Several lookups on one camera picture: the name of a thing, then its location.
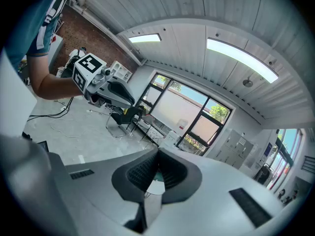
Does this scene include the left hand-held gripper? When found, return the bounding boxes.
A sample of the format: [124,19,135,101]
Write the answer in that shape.
[60,54,136,109]

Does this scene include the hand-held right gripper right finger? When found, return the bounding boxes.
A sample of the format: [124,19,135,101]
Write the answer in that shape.
[145,148,292,236]

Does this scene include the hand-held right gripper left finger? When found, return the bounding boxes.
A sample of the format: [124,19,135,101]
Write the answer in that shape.
[50,148,160,234]

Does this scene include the person's left forearm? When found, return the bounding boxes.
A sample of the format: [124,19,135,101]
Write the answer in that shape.
[26,53,85,100]

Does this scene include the white box unit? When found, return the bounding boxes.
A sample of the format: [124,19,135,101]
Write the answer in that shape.
[162,129,183,148]

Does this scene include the white open shelf unit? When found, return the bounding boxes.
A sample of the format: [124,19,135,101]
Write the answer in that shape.
[109,60,134,84]

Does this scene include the black chair with metal legs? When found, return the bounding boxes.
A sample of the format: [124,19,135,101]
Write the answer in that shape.
[105,106,146,139]

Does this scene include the grey locker cabinet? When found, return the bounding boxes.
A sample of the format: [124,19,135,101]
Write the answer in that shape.
[212,128,254,170]

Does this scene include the white round table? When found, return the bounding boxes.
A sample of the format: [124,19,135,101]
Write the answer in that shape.
[146,180,166,199]

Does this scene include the large black-framed window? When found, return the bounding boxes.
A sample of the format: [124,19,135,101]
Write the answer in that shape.
[136,71,234,156]

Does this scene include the small rectangular ceiling light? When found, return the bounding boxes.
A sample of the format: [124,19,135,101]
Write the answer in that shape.
[128,33,162,44]

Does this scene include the black monitor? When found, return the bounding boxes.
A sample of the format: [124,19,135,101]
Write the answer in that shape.
[36,140,50,152]

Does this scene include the white cabinet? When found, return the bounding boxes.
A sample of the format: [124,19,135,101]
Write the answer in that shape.
[48,34,64,69]

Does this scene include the tall black-framed side window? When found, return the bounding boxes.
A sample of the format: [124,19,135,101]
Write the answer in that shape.
[267,128,304,190]

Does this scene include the white panel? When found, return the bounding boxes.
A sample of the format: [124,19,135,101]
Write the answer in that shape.
[0,48,38,138]

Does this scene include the person's teal striped shirt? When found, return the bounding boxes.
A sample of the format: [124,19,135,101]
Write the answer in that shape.
[4,0,66,71]

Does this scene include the long ceiling light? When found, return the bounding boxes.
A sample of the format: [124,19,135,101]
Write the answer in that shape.
[206,37,280,84]

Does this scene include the white wire-frame chair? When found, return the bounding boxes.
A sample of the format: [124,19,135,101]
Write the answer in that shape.
[141,115,171,148]

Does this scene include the white floor cable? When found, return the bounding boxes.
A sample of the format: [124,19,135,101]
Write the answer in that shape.
[48,112,110,139]

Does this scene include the black floor cables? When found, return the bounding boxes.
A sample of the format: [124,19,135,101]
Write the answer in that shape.
[27,96,75,119]

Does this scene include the blue wall poster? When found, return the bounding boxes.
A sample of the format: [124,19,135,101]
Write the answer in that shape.
[264,142,274,162]

